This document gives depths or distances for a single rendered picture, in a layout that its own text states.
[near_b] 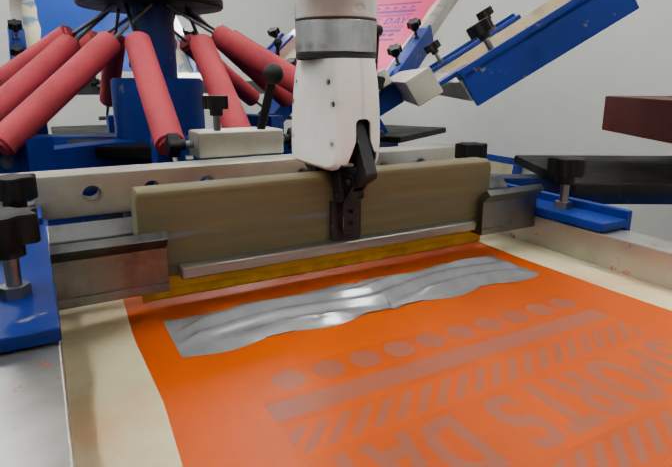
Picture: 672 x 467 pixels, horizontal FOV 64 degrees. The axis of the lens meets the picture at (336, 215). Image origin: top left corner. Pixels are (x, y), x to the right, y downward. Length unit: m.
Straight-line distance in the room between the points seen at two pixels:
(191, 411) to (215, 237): 0.18
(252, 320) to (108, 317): 0.12
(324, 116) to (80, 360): 0.27
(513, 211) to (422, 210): 0.12
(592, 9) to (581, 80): 1.81
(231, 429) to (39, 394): 0.10
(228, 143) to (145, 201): 0.33
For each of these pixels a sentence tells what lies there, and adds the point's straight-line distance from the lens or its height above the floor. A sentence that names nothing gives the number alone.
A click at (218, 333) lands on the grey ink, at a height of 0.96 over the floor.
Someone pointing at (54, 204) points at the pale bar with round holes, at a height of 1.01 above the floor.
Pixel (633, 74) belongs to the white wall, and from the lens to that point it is 2.70.
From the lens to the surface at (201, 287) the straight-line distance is 0.50.
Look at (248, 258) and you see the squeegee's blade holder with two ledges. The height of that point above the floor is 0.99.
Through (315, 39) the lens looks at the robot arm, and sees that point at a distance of 0.49.
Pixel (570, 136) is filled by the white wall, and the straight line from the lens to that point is 2.88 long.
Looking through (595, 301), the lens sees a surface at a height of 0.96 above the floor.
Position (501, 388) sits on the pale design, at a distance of 0.38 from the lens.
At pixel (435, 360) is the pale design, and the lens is 0.40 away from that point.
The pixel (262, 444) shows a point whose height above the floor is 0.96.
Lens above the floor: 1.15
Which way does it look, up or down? 14 degrees down
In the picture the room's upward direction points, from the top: straight up
